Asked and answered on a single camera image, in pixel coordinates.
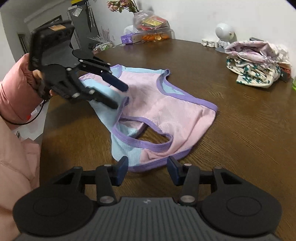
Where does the pink blue purple-trimmed vest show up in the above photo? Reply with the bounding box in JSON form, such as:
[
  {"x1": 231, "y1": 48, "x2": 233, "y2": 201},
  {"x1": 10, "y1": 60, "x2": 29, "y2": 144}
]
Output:
[{"x1": 79, "y1": 65, "x2": 219, "y2": 173}]

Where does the clear container of orange snacks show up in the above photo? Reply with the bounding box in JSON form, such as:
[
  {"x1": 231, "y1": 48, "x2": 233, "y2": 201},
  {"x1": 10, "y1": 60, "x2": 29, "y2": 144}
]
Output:
[{"x1": 139, "y1": 28, "x2": 175, "y2": 43}]

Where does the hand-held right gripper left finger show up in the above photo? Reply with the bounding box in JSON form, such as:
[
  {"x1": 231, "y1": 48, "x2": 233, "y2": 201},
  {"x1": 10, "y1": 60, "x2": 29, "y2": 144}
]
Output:
[{"x1": 52, "y1": 156, "x2": 129, "y2": 206}]

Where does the pink white straws bundle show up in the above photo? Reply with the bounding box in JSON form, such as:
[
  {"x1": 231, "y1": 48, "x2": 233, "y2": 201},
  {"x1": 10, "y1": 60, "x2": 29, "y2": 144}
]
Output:
[{"x1": 87, "y1": 25, "x2": 112, "y2": 45}]

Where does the cluttered storage box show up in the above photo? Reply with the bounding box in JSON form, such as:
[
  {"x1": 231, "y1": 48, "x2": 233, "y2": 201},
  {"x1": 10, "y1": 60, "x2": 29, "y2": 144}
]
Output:
[{"x1": 91, "y1": 41, "x2": 114, "y2": 55}]

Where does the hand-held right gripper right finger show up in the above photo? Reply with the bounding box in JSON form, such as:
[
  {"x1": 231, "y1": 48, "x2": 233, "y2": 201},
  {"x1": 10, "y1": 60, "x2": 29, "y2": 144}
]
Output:
[{"x1": 167, "y1": 156, "x2": 243, "y2": 206}]

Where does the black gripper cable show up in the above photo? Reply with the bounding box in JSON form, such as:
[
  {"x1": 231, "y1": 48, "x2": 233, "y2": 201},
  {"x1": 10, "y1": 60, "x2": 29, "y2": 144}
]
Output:
[{"x1": 0, "y1": 99, "x2": 50, "y2": 126}]

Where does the person's left forearm pink sleeve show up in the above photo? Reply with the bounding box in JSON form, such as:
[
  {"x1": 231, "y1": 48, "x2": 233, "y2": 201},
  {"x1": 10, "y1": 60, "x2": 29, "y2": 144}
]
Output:
[{"x1": 0, "y1": 54, "x2": 45, "y2": 127}]

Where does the dark red box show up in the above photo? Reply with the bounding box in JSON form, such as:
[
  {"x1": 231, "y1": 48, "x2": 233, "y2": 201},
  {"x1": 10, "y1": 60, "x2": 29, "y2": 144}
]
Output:
[{"x1": 280, "y1": 65, "x2": 291, "y2": 83}]

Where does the grey metal cabinet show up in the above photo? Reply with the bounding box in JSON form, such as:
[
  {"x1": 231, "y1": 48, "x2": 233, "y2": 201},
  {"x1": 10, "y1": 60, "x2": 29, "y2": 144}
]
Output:
[{"x1": 67, "y1": 0, "x2": 94, "y2": 50}]

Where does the plastic bag of colourful packets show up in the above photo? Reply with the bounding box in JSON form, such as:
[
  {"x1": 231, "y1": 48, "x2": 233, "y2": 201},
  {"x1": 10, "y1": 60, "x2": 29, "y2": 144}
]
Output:
[{"x1": 134, "y1": 10, "x2": 171, "y2": 32}]

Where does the white robot-shaped speaker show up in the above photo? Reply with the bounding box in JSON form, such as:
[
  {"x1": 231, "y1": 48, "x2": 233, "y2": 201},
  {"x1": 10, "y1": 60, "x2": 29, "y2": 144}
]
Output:
[{"x1": 215, "y1": 22, "x2": 237, "y2": 53}]

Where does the person's left hand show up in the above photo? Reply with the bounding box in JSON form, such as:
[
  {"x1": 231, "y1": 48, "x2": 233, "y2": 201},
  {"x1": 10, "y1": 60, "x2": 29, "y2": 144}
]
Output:
[{"x1": 32, "y1": 70, "x2": 45, "y2": 90}]

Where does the purple tissue box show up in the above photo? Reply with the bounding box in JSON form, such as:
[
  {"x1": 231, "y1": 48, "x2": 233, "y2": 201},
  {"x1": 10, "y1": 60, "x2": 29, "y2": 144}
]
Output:
[{"x1": 120, "y1": 33, "x2": 135, "y2": 44}]

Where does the dried pink rose bouquet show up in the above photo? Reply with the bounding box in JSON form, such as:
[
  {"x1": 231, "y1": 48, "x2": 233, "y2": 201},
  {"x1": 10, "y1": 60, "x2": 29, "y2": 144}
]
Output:
[{"x1": 106, "y1": 0, "x2": 139, "y2": 14}]

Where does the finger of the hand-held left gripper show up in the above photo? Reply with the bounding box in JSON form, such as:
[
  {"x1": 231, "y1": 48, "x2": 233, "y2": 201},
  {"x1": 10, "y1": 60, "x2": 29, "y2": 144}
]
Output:
[
  {"x1": 73, "y1": 60, "x2": 129, "y2": 92},
  {"x1": 69, "y1": 88, "x2": 118, "y2": 110}
]

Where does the folded pink floral garment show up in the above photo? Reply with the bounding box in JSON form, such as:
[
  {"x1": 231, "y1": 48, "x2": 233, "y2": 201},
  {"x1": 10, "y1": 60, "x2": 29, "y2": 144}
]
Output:
[{"x1": 225, "y1": 40, "x2": 290, "y2": 68}]

